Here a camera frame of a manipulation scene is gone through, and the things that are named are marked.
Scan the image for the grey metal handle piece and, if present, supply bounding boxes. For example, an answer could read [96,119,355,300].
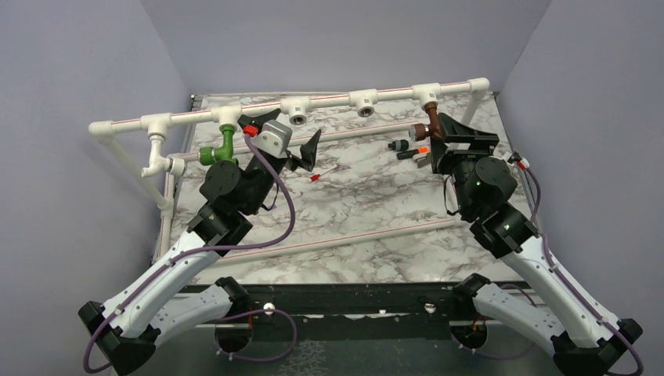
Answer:
[417,154,431,168]

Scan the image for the red capped white pen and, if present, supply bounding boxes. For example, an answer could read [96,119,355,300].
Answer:
[310,164,339,183]

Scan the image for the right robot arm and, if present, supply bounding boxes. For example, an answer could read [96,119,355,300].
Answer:
[413,113,643,375]

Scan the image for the black orange marker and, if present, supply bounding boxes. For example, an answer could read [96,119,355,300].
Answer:
[396,146,429,160]

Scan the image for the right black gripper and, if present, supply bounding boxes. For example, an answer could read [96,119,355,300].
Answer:
[429,113,500,217]

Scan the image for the white water faucet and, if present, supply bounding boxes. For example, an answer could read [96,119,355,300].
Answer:
[141,134,171,178]

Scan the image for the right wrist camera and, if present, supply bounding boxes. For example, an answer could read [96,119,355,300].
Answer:
[500,151,530,171]

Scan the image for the black grey faucet part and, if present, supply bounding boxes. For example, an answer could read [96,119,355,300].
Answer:
[388,139,410,152]

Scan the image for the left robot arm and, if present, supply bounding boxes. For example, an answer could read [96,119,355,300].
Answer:
[78,110,321,375]

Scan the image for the green water faucet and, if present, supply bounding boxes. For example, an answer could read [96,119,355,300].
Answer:
[198,124,237,166]

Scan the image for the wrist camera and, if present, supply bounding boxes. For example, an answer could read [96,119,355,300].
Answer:
[500,151,530,171]
[252,120,293,159]

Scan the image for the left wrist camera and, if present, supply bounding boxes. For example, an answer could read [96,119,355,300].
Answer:
[252,120,293,159]

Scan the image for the brown water faucet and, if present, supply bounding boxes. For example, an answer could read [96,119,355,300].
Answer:
[408,102,444,142]

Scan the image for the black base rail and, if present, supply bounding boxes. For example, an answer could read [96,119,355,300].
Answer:
[135,282,520,344]

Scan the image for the white PVC pipe frame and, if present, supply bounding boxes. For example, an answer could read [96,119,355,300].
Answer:
[88,78,489,256]

